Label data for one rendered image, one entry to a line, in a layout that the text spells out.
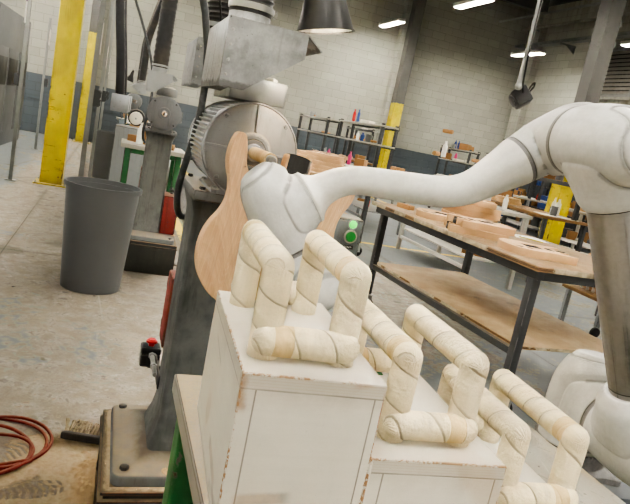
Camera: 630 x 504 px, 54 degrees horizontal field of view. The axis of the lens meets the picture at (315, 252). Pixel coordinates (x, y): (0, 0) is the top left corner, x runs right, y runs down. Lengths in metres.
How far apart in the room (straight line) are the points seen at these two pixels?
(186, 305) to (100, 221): 2.45
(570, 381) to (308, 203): 0.74
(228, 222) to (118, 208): 2.83
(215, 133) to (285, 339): 1.08
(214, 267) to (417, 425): 0.89
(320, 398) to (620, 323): 0.77
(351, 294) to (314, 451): 0.16
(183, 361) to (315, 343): 1.34
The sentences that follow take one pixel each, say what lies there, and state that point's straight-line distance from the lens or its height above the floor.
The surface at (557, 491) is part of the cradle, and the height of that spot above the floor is 0.98.
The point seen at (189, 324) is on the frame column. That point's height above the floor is 0.71.
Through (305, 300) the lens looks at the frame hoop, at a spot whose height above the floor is 1.12.
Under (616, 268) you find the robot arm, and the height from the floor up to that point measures 1.20.
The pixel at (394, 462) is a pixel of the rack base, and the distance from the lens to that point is 0.68.
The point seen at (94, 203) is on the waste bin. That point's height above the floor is 0.62.
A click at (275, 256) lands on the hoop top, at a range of 0.61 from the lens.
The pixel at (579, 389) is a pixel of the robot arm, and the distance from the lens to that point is 1.51.
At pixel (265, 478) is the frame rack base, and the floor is 0.99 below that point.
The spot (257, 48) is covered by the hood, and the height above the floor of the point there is 1.48.
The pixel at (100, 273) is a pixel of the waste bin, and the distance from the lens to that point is 4.39.
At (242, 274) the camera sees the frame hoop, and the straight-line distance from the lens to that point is 0.78.
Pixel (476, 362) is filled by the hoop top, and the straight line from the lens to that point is 0.72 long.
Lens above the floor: 1.33
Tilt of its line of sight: 11 degrees down
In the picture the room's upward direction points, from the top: 12 degrees clockwise
